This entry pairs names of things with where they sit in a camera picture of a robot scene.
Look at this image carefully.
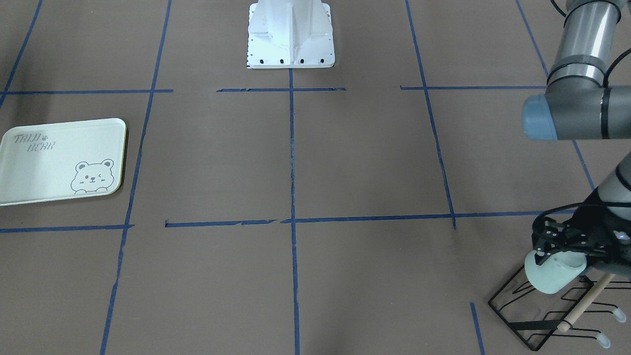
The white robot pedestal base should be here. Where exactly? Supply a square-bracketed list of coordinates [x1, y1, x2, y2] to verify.
[246, 0, 336, 69]

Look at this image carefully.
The light green cup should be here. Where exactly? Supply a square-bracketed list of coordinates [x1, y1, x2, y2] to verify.
[525, 251, 587, 294]

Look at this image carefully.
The black wire cup rack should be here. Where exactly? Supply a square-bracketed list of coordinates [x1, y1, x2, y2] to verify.
[487, 266, 630, 352]

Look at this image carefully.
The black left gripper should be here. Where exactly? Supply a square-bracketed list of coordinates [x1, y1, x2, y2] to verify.
[531, 190, 631, 277]

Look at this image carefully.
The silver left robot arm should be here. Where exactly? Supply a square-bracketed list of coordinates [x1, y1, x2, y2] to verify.
[522, 0, 631, 277]

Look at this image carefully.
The cream bear serving tray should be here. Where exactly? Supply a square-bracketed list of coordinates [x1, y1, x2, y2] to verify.
[0, 118, 128, 206]

